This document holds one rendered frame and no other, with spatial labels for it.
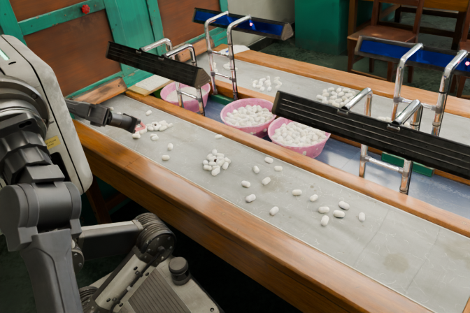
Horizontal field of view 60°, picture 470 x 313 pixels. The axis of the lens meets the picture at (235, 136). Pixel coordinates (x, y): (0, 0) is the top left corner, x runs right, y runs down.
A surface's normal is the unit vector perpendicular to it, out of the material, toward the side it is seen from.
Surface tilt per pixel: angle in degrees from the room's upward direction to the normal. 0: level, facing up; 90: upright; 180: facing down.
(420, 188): 0
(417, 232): 0
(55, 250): 56
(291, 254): 0
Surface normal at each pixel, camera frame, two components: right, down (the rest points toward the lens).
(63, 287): 0.75, -0.42
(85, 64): 0.75, 0.30
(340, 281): -0.10, -0.83
